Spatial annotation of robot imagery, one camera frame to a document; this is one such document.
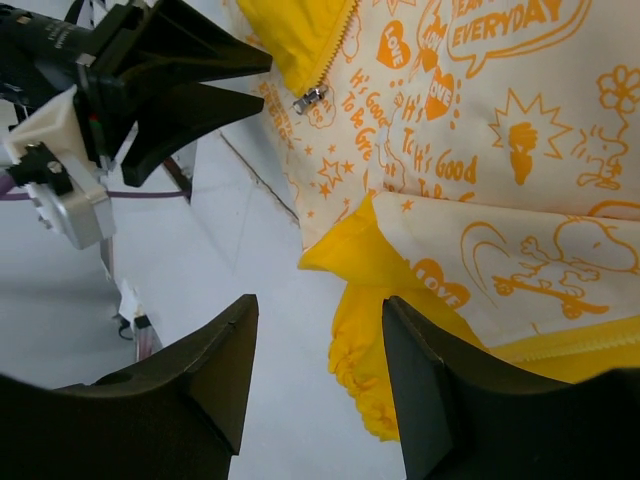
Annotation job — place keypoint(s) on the yellow hooded jacket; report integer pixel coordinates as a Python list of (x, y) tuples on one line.
[(479, 159)]

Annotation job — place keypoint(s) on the silver zipper slider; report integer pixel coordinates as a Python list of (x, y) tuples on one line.
[(311, 97)]

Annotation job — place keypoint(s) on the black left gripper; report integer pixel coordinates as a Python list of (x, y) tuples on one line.
[(138, 49)]

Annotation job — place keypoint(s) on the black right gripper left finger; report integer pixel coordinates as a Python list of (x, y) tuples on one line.
[(178, 414)]

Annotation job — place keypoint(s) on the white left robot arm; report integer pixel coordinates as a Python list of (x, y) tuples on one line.
[(38, 60)]

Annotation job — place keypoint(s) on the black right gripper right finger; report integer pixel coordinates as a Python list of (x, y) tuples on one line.
[(464, 414)]

